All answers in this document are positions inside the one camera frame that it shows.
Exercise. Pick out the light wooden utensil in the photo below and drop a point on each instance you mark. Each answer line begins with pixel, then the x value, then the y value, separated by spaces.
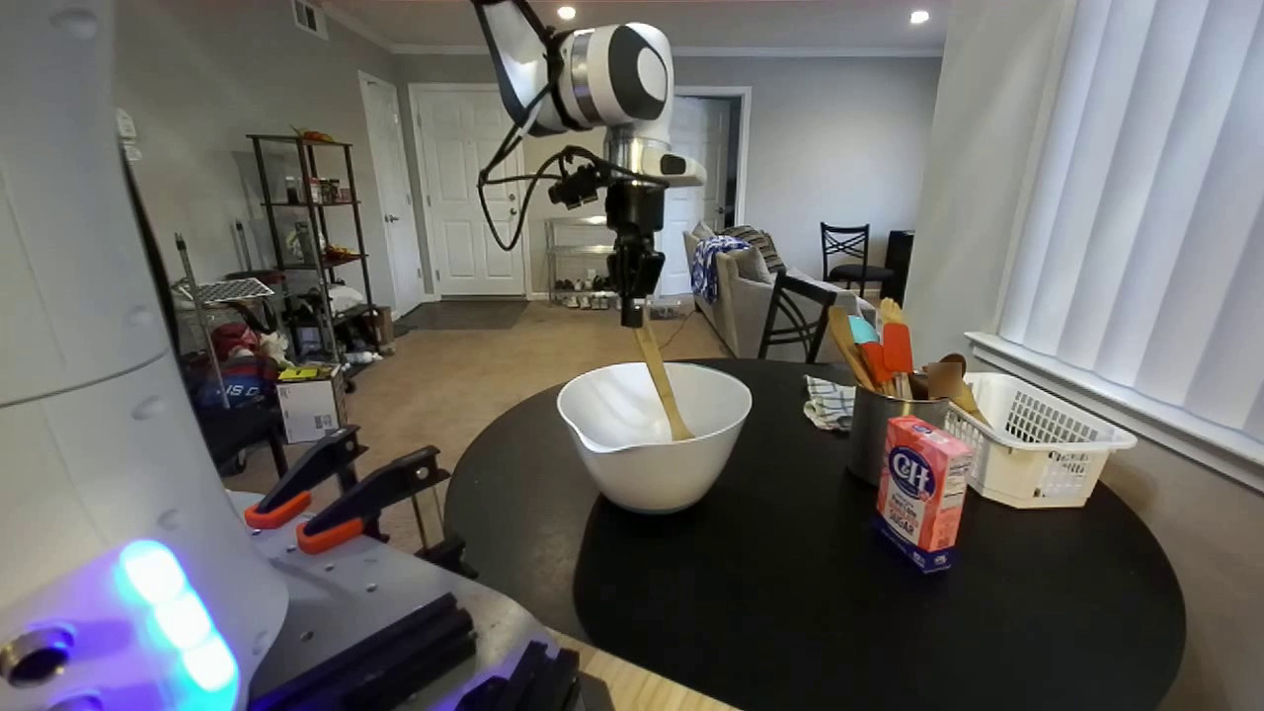
pixel 852 352

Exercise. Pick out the pink sugar carton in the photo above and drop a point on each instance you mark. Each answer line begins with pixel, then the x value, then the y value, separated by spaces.
pixel 923 497

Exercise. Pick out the brown round wooden spoon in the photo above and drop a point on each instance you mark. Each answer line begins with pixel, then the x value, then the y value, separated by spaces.
pixel 944 376

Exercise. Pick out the metal utensil cup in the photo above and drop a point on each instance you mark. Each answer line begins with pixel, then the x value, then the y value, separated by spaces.
pixel 871 435

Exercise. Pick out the blue white patterned blanket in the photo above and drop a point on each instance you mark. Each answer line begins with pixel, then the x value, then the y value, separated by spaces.
pixel 711 264

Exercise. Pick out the dark door mat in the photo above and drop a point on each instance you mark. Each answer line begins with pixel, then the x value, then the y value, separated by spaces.
pixel 459 314

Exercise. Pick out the white vertical blinds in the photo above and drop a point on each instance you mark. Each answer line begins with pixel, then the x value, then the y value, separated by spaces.
pixel 1148 198

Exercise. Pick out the grey sofa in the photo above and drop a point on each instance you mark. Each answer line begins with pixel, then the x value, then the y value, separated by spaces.
pixel 736 301

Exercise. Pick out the white closet door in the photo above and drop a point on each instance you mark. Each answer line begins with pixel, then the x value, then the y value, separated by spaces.
pixel 387 198

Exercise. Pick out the orange tipped black clamp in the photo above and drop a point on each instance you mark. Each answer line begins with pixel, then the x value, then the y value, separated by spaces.
pixel 310 476
pixel 378 501

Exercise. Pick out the white cardboard box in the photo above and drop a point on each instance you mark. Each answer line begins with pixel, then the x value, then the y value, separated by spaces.
pixel 310 409

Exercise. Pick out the white interior door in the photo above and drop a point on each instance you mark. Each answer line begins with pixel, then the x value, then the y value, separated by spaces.
pixel 717 172

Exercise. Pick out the white plastic basket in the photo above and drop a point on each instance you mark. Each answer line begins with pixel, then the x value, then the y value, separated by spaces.
pixel 1052 461

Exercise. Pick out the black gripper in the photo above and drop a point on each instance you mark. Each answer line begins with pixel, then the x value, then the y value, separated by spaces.
pixel 632 223

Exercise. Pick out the white window sill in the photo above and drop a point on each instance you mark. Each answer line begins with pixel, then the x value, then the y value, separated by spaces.
pixel 1121 409

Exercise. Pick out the grey robot mounting plate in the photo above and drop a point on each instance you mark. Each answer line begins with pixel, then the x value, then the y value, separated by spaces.
pixel 357 576

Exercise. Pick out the black foam blocks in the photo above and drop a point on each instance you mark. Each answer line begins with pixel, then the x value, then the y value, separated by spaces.
pixel 382 658

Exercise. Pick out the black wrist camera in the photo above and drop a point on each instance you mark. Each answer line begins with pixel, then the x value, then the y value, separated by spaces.
pixel 578 181

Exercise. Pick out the black metal dining chair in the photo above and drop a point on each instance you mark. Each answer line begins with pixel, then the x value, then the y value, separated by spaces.
pixel 797 317

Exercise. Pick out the round recessed ceiling light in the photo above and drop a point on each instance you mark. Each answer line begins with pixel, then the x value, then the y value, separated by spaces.
pixel 565 12
pixel 917 16

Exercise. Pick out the ceiling air vent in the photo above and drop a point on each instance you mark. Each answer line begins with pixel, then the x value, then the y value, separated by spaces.
pixel 310 16

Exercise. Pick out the red silicone spatula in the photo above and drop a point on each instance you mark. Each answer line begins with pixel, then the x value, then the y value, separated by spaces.
pixel 890 359

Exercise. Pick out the white mixing bowl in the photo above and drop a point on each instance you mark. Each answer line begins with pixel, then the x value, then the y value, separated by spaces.
pixel 656 469

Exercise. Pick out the black cluttered cart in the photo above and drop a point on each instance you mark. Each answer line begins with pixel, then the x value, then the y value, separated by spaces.
pixel 229 382

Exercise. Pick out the tall metal storage rack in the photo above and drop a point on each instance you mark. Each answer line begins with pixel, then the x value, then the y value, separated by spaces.
pixel 310 238

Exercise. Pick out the slotted wooden spoon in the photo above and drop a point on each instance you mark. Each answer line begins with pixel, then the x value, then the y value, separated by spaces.
pixel 667 390

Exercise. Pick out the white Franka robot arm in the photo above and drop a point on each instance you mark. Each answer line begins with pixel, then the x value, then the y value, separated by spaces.
pixel 82 264

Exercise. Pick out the teal silicone spatula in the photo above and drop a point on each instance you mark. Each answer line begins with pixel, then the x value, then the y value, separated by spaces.
pixel 861 331

